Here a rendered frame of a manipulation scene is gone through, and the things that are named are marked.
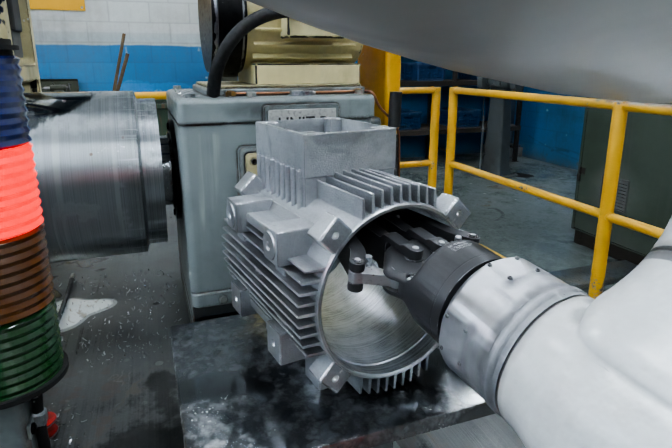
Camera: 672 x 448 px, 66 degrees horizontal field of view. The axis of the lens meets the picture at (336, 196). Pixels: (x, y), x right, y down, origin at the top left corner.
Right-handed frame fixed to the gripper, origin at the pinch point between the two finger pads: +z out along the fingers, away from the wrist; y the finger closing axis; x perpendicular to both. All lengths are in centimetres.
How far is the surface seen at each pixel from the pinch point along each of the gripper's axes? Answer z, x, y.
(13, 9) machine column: 84, -12, 27
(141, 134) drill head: 32.3, 0.5, 13.3
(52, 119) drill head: 34.8, -1.6, 23.9
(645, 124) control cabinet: 125, 39, -274
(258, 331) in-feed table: 3.7, 15.9, 6.9
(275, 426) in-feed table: -11.4, 13.7, 11.3
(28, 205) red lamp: -11.9, -8.1, 26.0
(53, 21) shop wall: 562, 26, 6
